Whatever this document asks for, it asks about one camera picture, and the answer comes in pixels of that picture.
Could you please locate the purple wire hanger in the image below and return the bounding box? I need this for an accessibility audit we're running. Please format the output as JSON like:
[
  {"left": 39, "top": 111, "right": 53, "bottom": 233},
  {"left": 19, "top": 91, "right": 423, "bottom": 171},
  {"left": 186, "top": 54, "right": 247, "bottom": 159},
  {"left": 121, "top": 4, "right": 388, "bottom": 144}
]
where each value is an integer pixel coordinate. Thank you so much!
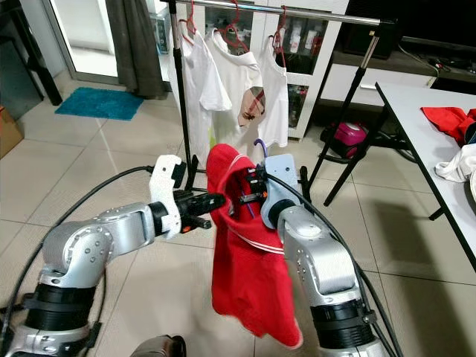
[{"left": 240, "top": 138, "right": 270, "bottom": 218}]

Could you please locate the red garment with white stripes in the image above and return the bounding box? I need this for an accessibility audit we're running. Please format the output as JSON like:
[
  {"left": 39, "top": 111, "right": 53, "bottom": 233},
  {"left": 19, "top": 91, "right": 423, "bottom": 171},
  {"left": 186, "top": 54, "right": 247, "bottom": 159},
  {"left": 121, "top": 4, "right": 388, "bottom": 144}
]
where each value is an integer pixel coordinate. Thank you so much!
[{"left": 207, "top": 144, "right": 303, "bottom": 350}]

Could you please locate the red hanger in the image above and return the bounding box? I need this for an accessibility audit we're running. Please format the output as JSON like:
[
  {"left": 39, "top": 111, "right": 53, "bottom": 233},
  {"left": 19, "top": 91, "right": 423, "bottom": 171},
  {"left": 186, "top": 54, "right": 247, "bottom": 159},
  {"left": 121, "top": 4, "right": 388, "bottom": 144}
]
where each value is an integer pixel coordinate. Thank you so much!
[
  {"left": 271, "top": 6, "right": 291, "bottom": 68},
  {"left": 178, "top": 0, "right": 198, "bottom": 38},
  {"left": 219, "top": 0, "right": 250, "bottom": 53}
]

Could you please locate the pink floor appliance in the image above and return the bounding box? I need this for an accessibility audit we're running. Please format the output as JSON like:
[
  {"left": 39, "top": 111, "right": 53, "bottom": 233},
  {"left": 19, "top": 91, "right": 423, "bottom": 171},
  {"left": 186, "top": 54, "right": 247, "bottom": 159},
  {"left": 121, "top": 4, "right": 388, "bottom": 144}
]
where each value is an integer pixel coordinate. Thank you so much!
[{"left": 318, "top": 121, "right": 370, "bottom": 159}]

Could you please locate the white T-shirt with print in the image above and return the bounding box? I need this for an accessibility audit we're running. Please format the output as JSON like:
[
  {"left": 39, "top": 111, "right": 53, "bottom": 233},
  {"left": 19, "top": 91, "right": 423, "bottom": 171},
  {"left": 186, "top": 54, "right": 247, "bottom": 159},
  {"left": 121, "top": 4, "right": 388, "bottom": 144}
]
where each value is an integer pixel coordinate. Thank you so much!
[{"left": 207, "top": 30, "right": 265, "bottom": 149}]

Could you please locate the white glass-door cabinet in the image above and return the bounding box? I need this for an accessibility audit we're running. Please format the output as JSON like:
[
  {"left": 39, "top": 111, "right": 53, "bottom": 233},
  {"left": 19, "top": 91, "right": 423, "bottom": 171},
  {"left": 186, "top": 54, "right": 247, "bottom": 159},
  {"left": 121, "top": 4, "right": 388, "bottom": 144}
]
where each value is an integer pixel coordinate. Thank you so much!
[{"left": 156, "top": 0, "right": 350, "bottom": 140}]

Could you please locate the low white TV bench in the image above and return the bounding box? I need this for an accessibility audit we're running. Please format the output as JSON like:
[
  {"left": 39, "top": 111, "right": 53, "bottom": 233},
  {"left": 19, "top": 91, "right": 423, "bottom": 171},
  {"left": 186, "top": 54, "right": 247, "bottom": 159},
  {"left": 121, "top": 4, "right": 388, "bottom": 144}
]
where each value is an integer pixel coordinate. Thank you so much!
[{"left": 324, "top": 48, "right": 476, "bottom": 109}]

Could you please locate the teal floor mat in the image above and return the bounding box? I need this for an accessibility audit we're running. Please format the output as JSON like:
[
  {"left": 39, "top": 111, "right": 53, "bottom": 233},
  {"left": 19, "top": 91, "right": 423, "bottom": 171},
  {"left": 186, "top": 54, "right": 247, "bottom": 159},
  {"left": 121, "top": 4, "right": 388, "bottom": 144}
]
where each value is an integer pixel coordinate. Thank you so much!
[{"left": 54, "top": 87, "right": 144, "bottom": 121}]

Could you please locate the grey curtain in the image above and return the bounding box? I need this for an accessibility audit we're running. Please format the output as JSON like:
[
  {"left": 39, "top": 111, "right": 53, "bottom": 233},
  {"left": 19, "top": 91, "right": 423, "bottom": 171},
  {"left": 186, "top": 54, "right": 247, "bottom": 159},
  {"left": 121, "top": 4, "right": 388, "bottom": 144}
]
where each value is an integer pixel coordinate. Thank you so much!
[{"left": 104, "top": 0, "right": 168, "bottom": 99}]

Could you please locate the metal clothes rack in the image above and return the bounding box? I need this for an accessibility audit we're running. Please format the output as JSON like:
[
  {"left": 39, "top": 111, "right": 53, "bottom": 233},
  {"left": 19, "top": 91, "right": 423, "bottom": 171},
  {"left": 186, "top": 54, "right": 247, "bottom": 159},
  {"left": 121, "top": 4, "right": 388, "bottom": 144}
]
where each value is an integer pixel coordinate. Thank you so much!
[{"left": 160, "top": 0, "right": 399, "bottom": 202}]

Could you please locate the closed cardboard box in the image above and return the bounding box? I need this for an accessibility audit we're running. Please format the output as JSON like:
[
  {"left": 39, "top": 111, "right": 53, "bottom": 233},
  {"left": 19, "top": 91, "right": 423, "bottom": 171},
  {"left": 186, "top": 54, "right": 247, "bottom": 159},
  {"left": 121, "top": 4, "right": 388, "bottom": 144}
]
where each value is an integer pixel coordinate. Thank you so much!
[{"left": 0, "top": 108, "right": 25, "bottom": 158}]

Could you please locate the plain red cloth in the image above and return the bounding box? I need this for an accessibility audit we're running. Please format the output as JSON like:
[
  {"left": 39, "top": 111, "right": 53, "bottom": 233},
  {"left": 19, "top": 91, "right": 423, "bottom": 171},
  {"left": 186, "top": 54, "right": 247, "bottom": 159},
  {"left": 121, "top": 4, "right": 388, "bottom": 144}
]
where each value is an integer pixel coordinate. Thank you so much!
[{"left": 420, "top": 106, "right": 476, "bottom": 147}]

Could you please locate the dark desk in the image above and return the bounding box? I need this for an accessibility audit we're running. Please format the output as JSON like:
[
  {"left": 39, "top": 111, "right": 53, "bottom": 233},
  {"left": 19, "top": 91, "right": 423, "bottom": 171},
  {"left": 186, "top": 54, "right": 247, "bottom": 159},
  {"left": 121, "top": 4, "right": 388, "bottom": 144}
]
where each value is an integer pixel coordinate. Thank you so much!
[{"left": 0, "top": 0, "right": 62, "bottom": 120}]

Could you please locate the black television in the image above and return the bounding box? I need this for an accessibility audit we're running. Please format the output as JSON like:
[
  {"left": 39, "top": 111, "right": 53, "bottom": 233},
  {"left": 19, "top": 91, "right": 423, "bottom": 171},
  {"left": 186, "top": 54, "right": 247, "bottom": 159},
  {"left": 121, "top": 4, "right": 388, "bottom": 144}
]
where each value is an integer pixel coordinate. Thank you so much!
[{"left": 338, "top": 0, "right": 476, "bottom": 60}]

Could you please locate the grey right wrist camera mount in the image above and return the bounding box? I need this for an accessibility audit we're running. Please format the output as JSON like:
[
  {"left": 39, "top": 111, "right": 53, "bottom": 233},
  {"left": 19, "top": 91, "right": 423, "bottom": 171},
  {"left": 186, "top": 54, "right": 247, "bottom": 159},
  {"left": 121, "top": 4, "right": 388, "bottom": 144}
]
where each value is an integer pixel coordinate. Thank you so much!
[{"left": 263, "top": 154, "right": 302, "bottom": 228}]

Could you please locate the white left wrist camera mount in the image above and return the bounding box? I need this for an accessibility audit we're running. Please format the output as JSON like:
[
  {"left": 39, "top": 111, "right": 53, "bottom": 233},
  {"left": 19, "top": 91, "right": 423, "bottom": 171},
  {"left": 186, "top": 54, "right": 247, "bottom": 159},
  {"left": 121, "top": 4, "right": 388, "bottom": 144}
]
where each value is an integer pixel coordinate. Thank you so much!
[{"left": 150, "top": 154, "right": 188, "bottom": 239}]

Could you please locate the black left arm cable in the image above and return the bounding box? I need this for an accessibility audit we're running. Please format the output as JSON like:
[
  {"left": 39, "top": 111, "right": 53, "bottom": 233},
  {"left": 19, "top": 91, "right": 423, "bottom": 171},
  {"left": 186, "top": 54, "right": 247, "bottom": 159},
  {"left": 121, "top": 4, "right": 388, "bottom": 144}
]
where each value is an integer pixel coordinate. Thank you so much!
[{"left": 0, "top": 165, "right": 155, "bottom": 328}]

